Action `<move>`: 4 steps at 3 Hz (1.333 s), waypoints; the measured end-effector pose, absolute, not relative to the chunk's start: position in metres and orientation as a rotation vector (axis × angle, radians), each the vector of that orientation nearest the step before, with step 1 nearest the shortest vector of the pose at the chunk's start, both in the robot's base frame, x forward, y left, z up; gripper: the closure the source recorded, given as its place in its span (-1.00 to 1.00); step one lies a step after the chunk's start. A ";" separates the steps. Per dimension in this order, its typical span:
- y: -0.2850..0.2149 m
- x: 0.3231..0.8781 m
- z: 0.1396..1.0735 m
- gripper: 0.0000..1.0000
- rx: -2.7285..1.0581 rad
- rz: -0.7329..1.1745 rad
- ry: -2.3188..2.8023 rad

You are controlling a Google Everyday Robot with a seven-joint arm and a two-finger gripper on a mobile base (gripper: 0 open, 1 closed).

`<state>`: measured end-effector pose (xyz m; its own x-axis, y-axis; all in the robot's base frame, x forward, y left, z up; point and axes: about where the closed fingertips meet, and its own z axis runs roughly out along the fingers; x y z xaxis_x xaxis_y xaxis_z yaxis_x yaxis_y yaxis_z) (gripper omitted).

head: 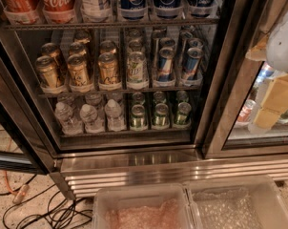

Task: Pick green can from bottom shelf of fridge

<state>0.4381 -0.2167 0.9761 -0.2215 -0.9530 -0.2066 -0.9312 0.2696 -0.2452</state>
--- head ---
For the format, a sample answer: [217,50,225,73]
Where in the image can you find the glass fridge door right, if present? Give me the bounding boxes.
[195,0,288,159]

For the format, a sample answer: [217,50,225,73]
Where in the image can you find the Pepsi bottle left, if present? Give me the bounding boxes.
[120,0,146,20]

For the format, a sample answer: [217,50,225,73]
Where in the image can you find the gold can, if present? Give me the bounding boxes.
[99,40,117,54]
[98,52,122,91]
[35,55,67,94]
[41,42,67,74]
[69,42,89,59]
[68,53,93,93]

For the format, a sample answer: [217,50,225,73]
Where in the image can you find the water bottle front right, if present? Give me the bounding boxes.
[105,99,126,132]

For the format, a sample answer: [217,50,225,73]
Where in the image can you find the Coca-Cola bottle right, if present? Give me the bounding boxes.
[43,0,76,24]

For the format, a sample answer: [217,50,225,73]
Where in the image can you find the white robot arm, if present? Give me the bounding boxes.
[250,11,288,134]

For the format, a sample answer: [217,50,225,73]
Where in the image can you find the black cables on floor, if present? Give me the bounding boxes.
[0,169,94,229]

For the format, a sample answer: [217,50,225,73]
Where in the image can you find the gold can back right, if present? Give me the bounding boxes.
[99,40,117,54]

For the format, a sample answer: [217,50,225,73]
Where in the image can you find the white label bottle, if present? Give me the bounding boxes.
[81,0,112,22]

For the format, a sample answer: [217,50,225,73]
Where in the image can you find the water bottle front left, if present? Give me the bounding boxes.
[54,102,83,135]

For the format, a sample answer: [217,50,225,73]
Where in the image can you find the Coca-Cola bottle left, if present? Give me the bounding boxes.
[4,0,42,25]

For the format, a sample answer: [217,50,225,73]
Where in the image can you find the gold can front right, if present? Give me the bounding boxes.
[98,52,122,91]

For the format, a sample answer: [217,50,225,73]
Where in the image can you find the coca-cola bottle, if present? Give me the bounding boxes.
[4,0,42,25]
[43,0,76,24]

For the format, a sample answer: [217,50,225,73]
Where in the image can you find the gold can back middle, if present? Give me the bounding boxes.
[69,42,89,59]

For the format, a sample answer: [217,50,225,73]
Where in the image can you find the clear bin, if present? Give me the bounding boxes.
[185,176,288,229]
[92,183,195,229]

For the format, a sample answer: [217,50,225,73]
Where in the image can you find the Red Bull can left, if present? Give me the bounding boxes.
[153,47,175,88]

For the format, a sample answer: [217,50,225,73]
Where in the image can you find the gold can front left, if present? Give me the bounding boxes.
[35,55,67,94]

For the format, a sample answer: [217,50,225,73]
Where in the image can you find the gold can back left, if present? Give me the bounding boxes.
[41,42,67,74]

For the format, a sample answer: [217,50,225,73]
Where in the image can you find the water bottle front middle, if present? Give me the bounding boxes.
[80,104,105,134]

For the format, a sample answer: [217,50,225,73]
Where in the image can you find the clear bin right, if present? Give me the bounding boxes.
[185,176,288,229]

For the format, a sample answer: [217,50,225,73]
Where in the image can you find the Red Bull can right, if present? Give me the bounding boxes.
[179,47,203,86]

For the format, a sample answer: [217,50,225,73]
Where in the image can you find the green can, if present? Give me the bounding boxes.
[176,90,189,103]
[174,102,192,127]
[132,93,146,105]
[153,103,170,130]
[131,104,148,131]
[153,91,166,105]

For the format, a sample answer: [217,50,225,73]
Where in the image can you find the red can behind door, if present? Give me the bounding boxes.
[237,99,256,124]

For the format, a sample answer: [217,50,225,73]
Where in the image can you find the clear bin left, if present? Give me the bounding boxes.
[92,183,195,229]

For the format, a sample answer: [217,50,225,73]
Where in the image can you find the red bull can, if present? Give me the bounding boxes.
[153,47,175,88]
[179,47,203,86]

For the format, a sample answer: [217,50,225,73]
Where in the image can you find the orange cable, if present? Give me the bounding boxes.
[2,136,24,196]

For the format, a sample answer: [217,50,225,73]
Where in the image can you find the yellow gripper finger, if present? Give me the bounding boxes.
[261,73,288,115]
[254,108,279,129]

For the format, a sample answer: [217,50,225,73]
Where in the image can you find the stainless fridge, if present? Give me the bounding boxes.
[0,0,288,199]

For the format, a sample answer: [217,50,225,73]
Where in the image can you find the gold can front middle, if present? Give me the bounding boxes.
[68,53,93,93]

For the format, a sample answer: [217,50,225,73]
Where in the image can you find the water bottle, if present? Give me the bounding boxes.
[105,99,126,132]
[80,104,105,134]
[54,102,83,135]

